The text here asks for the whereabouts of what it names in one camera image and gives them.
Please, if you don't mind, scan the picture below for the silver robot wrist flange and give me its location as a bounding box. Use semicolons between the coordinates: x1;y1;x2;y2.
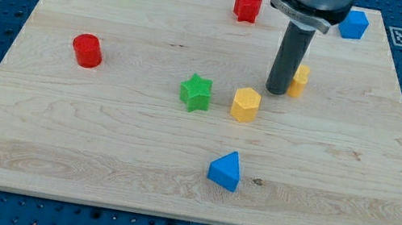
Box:
270;0;354;34

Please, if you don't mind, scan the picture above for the red star block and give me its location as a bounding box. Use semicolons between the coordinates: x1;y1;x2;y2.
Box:
233;0;262;23

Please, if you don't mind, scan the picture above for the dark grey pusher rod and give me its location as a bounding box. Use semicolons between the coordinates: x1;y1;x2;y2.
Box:
266;21;315;95

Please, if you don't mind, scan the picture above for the blue triangle block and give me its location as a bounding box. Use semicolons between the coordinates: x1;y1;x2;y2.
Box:
207;151;241;193

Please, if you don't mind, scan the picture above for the yellow block behind pusher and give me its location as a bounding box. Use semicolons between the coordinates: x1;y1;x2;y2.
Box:
287;64;311;98

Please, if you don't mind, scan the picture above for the wooden board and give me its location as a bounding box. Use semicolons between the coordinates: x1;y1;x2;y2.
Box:
0;0;402;225

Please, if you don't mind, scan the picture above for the blue pentagon block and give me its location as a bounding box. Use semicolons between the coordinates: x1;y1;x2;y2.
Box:
338;10;369;40

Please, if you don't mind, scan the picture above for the green star block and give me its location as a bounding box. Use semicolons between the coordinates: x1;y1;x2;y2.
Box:
179;73;212;112

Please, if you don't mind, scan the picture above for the red cylinder block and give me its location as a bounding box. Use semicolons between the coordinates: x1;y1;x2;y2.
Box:
72;33;103;68

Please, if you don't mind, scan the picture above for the yellow hexagon block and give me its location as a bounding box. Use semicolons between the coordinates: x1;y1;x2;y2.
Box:
230;87;262;123

